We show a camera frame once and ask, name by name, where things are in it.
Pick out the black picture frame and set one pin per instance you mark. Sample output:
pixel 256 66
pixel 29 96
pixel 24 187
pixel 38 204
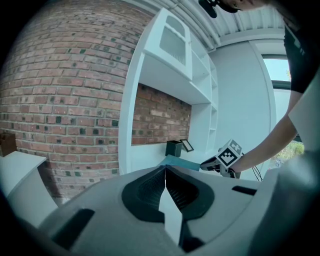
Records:
pixel 188 145

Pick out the black framed window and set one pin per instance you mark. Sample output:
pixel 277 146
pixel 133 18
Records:
pixel 278 70

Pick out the person's right forearm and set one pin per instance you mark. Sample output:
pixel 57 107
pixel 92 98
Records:
pixel 270 145

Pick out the white desk with hutch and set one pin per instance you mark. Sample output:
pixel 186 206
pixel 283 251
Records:
pixel 200 95

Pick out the black head-worn camera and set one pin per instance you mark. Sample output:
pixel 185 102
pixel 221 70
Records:
pixel 208 7

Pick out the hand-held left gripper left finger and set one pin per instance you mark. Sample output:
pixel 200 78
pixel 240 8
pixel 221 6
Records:
pixel 100 220

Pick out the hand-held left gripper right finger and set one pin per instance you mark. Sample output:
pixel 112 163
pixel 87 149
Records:
pixel 220 200

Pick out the black square pen holder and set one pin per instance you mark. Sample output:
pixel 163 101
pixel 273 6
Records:
pixel 173 149

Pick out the thin soft-cover book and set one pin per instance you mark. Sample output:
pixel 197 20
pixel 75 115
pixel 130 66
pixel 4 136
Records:
pixel 182 163

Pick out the person's head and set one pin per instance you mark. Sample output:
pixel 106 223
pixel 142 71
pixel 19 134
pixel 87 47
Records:
pixel 246 4

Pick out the ribbed glass cabinet door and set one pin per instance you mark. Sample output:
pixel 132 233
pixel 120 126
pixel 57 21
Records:
pixel 173 42

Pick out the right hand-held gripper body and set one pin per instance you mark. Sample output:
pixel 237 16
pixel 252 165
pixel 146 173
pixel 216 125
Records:
pixel 228 155

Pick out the white side table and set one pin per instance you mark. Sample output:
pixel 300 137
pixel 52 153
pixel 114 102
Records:
pixel 22 180

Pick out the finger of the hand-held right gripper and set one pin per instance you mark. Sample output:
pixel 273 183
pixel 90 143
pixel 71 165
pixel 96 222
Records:
pixel 210 165

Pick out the person's black shirt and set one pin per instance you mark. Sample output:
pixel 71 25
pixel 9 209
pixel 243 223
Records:
pixel 300 55

